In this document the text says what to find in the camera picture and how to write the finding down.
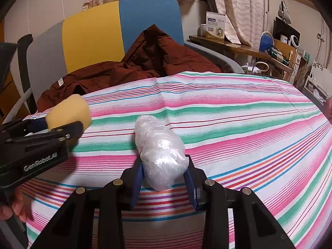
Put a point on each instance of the brown cardboard box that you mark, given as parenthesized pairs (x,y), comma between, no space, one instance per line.
(284,49)

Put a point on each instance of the wooden desk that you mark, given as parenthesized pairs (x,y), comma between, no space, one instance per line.
(223,45)

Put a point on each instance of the small white fan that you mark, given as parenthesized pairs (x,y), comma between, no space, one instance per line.
(294,41)

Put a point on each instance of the yellow sponge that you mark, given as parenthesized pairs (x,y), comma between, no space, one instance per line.
(70,109)

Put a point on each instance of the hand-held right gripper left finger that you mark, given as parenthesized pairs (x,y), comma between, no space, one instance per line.
(136,184)

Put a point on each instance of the striped tablecloth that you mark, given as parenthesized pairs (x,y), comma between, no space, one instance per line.
(233,134)

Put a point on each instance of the blue bag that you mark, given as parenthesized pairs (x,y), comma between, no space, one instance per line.
(266,42)

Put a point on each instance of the floral printed box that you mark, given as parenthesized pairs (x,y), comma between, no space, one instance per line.
(320,70)

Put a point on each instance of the maroon jacket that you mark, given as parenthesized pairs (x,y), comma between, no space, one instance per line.
(168,54)

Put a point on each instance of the clear plastic wrap ball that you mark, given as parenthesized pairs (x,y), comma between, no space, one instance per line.
(158,147)

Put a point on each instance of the black monitor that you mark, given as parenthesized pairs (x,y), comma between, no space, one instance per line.
(285,29)

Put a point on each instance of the white clothes iron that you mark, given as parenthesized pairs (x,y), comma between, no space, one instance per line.
(284,11)

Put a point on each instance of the person's left hand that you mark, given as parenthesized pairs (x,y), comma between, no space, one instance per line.
(15,207)

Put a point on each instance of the grey yellow blue chair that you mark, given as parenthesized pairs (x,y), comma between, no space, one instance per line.
(90,31)

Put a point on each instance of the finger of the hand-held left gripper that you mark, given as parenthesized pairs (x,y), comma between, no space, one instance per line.
(72,131)
(36,125)

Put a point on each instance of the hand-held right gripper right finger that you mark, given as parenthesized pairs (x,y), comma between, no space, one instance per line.
(192,192)

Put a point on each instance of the white printed carton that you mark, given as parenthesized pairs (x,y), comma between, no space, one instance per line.
(215,24)

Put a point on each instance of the pale printed curtain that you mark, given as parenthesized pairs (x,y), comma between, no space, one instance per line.
(238,5)

